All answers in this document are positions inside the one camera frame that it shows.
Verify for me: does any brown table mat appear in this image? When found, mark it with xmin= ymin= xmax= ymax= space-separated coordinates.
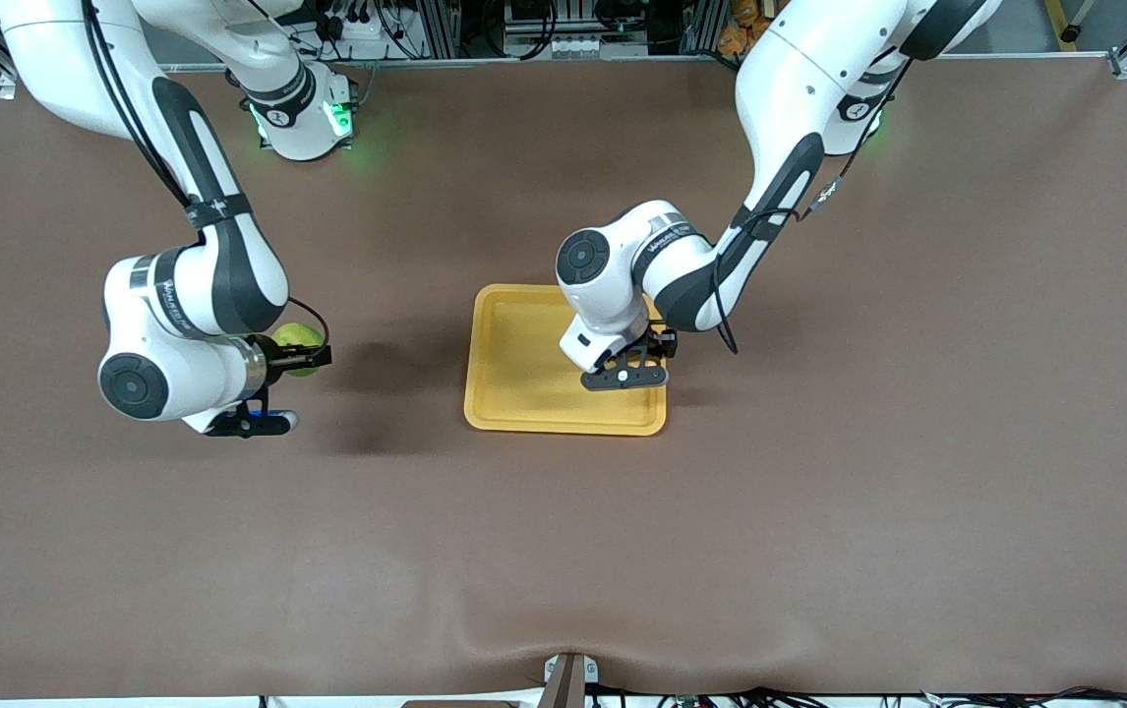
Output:
xmin=0 ymin=54 xmax=1127 ymax=701

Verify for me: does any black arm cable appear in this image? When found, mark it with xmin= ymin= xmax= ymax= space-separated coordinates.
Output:
xmin=709 ymin=59 xmax=911 ymax=356
xmin=82 ymin=0 xmax=330 ymax=347

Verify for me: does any yellow plastic tray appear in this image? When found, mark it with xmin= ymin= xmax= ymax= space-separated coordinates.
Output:
xmin=463 ymin=284 xmax=668 ymax=437

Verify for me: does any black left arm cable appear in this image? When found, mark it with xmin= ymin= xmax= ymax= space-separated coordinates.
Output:
xmin=709 ymin=59 xmax=911 ymax=356

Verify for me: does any silver table edge rail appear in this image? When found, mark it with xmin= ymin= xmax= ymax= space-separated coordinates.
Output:
xmin=160 ymin=53 xmax=1115 ymax=76

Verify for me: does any white power strip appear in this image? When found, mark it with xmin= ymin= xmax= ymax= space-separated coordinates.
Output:
xmin=313 ymin=0 xmax=397 ymax=42

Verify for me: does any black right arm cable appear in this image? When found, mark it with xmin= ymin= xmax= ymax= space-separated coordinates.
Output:
xmin=82 ymin=0 xmax=330 ymax=347

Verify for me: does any bag of orange items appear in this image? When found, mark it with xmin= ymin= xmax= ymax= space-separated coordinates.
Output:
xmin=716 ymin=0 xmax=771 ymax=56

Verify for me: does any green apple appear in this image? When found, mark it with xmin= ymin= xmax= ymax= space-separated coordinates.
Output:
xmin=273 ymin=323 xmax=325 ymax=379

